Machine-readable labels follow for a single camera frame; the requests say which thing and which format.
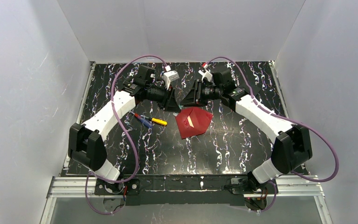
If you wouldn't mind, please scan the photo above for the red envelope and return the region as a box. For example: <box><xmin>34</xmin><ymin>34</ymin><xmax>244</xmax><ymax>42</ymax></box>
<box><xmin>175</xmin><ymin>107</ymin><xmax>213</xmax><ymax>139</ymax></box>

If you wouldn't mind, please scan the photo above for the beige letter paper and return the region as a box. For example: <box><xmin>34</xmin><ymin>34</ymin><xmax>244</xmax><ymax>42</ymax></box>
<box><xmin>187</xmin><ymin>116</ymin><xmax>194</xmax><ymax>127</ymax></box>

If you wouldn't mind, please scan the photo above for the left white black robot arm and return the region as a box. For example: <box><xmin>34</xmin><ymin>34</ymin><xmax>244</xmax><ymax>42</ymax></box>
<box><xmin>68</xmin><ymin>70</ymin><xmax>181</xmax><ymax>183</ymax></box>

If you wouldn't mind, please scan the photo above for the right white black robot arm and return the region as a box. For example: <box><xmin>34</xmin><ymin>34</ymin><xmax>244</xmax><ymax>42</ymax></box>
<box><xmin>180</xmin><ymin>70</ymin><xmax>312</xmax><ymax>187</ymax></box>

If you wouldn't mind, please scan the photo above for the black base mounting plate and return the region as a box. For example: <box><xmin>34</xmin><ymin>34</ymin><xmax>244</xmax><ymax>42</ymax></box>
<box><xmin>94</xmin><ymin>175</ymin><xmax>277</xmax><ymax>208</ymax></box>

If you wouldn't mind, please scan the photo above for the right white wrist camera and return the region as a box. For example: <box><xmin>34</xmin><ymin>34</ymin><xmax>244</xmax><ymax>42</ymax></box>
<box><xmin>198</xmin><ymin>63</ymin><xmax>213</xmax><ymax>83</ymax></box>

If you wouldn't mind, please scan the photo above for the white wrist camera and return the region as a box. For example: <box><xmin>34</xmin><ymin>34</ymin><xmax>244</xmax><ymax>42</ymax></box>
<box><xmin>198</xmin><ymin>63</ymin><xmax>213</xmax><ymax>83</ymax></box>
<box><xmin>163</xmin><ymin>70</ymin><xmax>179</xmax><ymax>87</ymax></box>

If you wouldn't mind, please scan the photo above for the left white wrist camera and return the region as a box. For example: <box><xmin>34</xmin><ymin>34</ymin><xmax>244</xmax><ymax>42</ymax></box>
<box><xmin>163</xmin><ymin>70</ymin><xmax>179</xmax><ymax>87</ymax></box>

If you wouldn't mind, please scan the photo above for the yellow handled screwdriver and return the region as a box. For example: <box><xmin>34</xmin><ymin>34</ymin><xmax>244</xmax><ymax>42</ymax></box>
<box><xmin>141</xmin><ymin>115</ymin><xmax>167</xmax><ymax>126</ymax></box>

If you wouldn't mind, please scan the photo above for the aluminium frame rail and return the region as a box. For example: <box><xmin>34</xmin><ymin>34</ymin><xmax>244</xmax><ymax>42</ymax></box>
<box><xmin>40</xmin><ymin>175</ymin><xmax>332</xmax><ymax>224</ymax></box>

